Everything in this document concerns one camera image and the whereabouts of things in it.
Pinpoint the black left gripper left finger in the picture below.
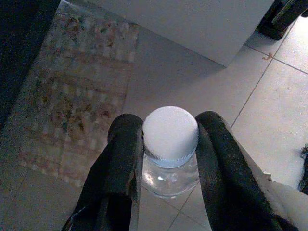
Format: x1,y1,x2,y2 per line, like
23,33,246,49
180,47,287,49
63,113,145,231

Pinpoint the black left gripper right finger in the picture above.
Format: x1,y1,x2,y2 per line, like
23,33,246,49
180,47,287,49
195,111,293,231

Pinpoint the clear bottle white cap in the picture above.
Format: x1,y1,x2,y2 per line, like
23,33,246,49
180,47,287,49
141,105,200,199

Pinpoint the white sheet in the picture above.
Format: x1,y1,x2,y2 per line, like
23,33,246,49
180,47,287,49
249,157,308,231

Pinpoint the black frayed cloth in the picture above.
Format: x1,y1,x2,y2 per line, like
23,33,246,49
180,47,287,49
297,143,308,193

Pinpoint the patterned mottled rug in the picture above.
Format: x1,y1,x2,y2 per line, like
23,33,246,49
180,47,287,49
18,0,141,190

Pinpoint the white cabinet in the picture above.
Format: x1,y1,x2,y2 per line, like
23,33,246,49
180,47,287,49
95,0,274,68

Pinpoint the black cabinet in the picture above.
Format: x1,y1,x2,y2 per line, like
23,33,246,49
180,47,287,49
0,0,62,129

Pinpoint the black bulky object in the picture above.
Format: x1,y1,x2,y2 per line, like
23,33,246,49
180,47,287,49
255,0,308,41

